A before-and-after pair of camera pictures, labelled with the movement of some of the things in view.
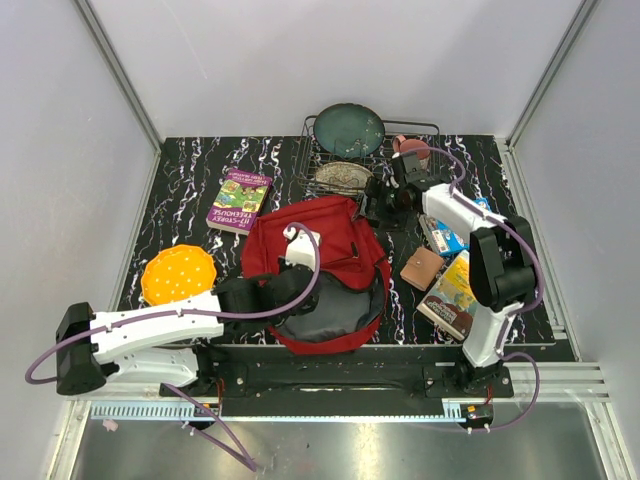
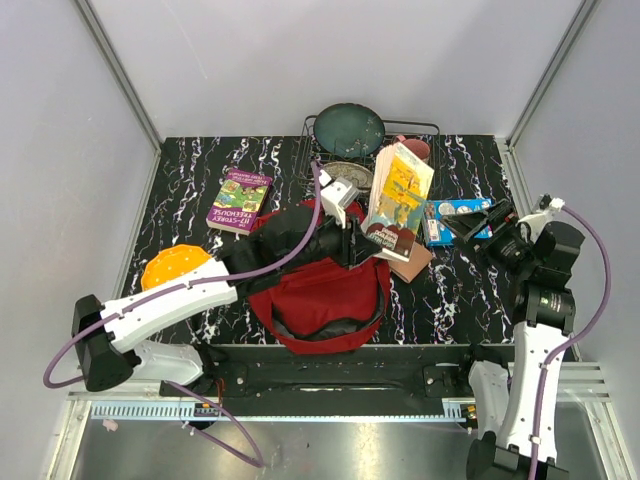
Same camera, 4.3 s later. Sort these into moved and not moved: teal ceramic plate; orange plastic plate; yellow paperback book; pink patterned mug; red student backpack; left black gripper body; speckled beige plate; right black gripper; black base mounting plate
Moved: right black gripper; yellow paperback book; left black gripper body
Not moved: orange plastic plate; pink patterned mug; speckled beige plate; black base mounting plate; teal ceramic plate; red student backpack
